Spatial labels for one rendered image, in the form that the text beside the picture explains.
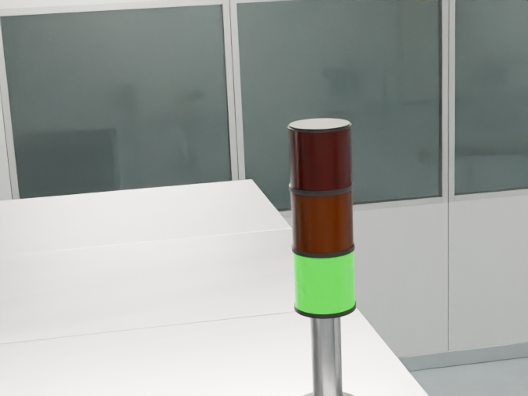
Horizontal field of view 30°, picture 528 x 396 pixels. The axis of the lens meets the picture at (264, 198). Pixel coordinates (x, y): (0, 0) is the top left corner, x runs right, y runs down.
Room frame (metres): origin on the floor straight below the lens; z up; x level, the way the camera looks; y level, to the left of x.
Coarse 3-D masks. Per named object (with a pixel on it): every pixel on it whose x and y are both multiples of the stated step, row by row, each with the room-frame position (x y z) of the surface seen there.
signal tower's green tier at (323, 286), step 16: (352, 256) 0.75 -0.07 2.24; (304, 272) 0.74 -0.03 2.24; (320, 272) 0.73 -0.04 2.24; (336, 272) 0.73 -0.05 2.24; (352, 272) 0.75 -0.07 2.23; (304, 288) 0.74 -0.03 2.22; (320, 288) 0.73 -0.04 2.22; (336, 288) 0.73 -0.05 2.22; (352, 288) 0.74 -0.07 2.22; (304, 304) 0.74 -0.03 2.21; (320, 304) 0.73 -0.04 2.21; (336, 304) 0.73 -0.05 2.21; (352, 304) 0.74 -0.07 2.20
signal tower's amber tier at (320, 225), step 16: (352, 192) 0.75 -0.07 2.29; (304, 208) 0.74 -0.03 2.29; (320, 208) 0.73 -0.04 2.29; (336, 208) 0.73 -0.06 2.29; (352, 208) 0.75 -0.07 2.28; (304, 224) 0.74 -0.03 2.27; (320, 224) 0.73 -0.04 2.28; (336, 224) 0.73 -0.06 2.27; (352, 224) 0.75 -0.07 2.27; (304, 240) 0.74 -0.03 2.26; (320, 240) 0.73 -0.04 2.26; (336, 240) 0.73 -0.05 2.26; (352, 240) 0.75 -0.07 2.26
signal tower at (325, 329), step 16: (288, 128) 0.75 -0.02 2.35; (304, 128) 0.74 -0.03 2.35; (320, 128) 0.73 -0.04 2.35; (336, 128) 0.74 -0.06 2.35; (304, 192) 0.73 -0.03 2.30; (320, 192) 0.73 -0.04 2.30; (336, 192) 0.73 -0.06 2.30; (304, 256) 0.74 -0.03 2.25; (320, 256) 0.73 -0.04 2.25; (336, 256) 0.73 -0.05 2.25; (320, 320) 0.74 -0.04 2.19; (336, 320) 0.75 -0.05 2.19; (320, 336) 0.74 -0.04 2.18; (336, 336) 0.75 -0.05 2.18; (320, 352) 0.74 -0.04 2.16; (336, 352) 0.75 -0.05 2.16; (320, 368) 0.75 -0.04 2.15; (336, 368) 0.75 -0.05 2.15; (320, 384) 0.75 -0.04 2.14; (336, 384) 0.75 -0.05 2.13
